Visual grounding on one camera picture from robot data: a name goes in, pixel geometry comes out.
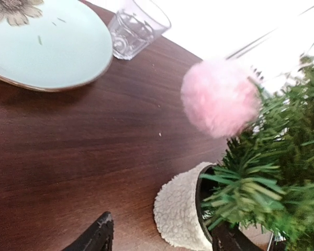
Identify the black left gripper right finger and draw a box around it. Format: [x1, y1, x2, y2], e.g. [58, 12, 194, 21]
[211, 222, 261, 251]

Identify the clear drinking glass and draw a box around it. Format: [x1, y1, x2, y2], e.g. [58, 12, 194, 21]
[108, 1, 172, 61]

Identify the pink pompom ornament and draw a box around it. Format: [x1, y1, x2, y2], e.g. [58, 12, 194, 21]
[181, 59, 261, 138]

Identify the light blue flower plate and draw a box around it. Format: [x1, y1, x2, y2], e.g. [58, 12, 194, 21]
[0, 1, 113, 92]

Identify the small green christmas tree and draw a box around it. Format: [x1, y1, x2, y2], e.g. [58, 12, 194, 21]
[153, 55, 314, 250]

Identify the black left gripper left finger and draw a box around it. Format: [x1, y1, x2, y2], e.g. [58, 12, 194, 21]
[62, 211, 114, 251]

